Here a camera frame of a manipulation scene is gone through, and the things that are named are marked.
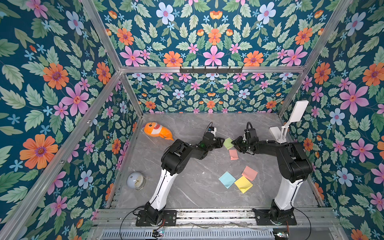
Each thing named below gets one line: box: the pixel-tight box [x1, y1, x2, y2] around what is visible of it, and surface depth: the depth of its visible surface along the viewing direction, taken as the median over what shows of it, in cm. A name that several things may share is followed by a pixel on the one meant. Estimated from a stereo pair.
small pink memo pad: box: [229, 149, 239, 161], surface depth 98 cm
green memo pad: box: [223, 137, 234, 150], surface depth 103 cm
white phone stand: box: [269, 100, 310, 144], surface depth 86 cm
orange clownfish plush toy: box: [143, 122, 174, 141], surface depth 103 cm
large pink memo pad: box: [241, 165, 258, 181], surface depth 90 cm
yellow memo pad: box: [234, 175, 254, 194], surface depth 86 cm
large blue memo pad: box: [218, 171, 237, 189], surface depth 88 cm
